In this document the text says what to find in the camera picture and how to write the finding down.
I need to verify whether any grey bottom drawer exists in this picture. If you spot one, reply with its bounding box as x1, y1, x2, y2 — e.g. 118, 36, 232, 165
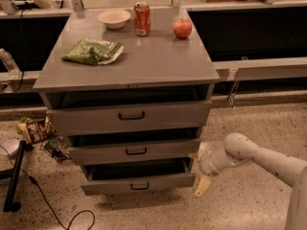
82, 157, 196, 196

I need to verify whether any grey drawer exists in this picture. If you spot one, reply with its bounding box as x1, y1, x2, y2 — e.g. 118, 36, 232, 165
68, 127, 201, 165
82, 157, 196, 196
46, 92, 213, 137

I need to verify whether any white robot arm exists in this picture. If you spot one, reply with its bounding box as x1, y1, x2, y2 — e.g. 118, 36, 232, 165
192, 133, 307, 230

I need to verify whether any grey top drawer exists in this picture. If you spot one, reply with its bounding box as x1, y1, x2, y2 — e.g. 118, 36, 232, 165
46, 92, 213, 137

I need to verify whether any grey middle drawer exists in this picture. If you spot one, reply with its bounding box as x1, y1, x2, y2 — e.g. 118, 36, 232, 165
68, 127, 201, 165

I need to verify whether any grey drawer cabinet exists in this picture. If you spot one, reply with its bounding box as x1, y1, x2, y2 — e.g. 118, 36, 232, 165
32, 6, 222, 177

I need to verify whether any red apple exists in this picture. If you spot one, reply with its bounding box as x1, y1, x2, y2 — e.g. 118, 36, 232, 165
173, 18, 192, 39

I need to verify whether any dark snack bag on floor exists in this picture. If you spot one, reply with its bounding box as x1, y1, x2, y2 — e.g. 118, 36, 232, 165
42, 137, 69, 163

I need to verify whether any green chip bag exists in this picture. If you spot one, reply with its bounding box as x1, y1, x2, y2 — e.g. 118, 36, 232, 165
61, 38, 124, 65

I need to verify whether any orange soda can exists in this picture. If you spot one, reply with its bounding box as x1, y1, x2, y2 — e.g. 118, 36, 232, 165
133, 1, 151, 36

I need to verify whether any white ceramic bowl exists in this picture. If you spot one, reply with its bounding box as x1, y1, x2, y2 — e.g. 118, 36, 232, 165
97, 10, 130, 30

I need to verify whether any brown snack bag on floor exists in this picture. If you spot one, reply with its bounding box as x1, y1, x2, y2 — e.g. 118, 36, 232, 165
17, 117, 58, 144

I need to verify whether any white round floor object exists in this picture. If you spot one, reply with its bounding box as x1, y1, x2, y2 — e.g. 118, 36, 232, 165
0, 139, 20, 157

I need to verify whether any black stand leg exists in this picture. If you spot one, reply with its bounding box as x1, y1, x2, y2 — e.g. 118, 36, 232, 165
3, 141, 26, 212

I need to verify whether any clear plastic bottle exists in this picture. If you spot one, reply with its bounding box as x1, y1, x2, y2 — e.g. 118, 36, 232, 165
0, 48, 21, 79

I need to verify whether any grey metal rail frame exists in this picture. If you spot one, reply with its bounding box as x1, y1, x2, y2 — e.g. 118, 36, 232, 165
0, 0, 307, 108

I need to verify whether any black floor cable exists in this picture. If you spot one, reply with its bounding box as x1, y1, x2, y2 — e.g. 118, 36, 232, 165
0, 144, 97, 230

